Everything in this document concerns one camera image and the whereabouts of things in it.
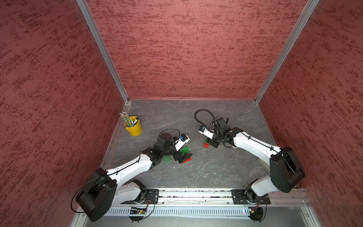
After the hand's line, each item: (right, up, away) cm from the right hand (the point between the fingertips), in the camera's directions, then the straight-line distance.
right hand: (208, 140), depth 89 cm
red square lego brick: (-1, -4, +3) cm, 6 cm away
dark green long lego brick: (-15, -7, +1) cm, 17 cm away
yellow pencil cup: (-49, +6, +6) cm, 49 cm away
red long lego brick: (-14, -13, -1) cm, 19 cm away
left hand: (-15, -5, -7) cm, 17 cm away
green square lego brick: (-27, -11, -3) cm, 29 cm away
